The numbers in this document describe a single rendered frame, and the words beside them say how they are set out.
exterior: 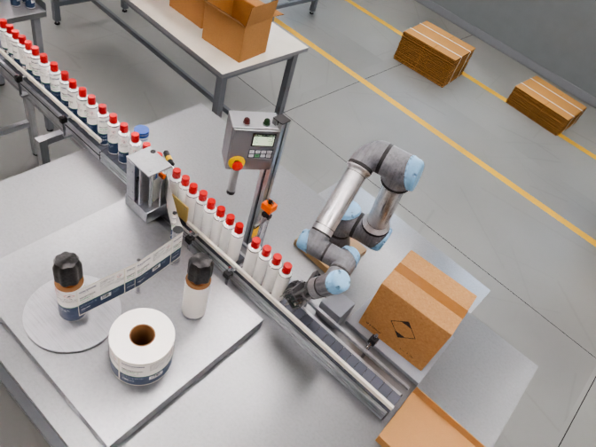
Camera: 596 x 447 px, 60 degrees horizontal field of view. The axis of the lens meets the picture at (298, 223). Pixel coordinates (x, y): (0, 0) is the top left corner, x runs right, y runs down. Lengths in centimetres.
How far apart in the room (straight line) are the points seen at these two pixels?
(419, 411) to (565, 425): 162
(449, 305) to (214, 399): 89
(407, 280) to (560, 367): 196
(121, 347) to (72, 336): 24
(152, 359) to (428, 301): 97
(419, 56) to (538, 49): 174
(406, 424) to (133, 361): 97
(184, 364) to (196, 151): 117
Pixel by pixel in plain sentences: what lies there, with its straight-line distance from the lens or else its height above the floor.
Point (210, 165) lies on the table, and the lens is 256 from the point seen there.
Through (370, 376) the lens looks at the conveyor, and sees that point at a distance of 198.
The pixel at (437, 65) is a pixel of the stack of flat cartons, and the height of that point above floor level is 18.
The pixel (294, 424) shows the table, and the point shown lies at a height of 83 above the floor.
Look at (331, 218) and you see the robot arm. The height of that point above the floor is 130.
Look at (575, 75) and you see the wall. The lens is 695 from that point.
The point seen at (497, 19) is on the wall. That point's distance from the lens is 715.
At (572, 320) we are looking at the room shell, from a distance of 408.
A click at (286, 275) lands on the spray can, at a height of 105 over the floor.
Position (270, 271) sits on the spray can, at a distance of 193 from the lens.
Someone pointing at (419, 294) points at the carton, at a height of 112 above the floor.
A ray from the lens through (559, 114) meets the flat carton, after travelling 588.
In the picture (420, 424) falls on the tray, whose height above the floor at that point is 83.
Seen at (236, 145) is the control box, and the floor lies 140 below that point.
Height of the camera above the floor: 252
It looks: 45 degrees down
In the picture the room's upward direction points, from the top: 19 degrees clockwise
